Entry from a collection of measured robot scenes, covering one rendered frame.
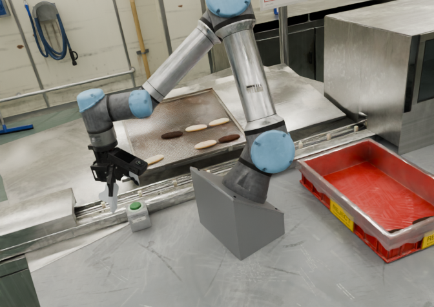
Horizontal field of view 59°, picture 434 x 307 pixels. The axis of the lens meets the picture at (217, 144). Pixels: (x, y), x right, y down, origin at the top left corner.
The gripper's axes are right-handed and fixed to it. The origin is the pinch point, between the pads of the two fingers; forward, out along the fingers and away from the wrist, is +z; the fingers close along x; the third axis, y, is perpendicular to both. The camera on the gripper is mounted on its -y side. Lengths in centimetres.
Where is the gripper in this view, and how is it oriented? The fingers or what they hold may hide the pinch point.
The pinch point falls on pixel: (128, 199)
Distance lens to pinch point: 122.9
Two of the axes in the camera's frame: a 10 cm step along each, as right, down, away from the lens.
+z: 1.6, 8.9, 4.4
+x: -3.3, 4.6, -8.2
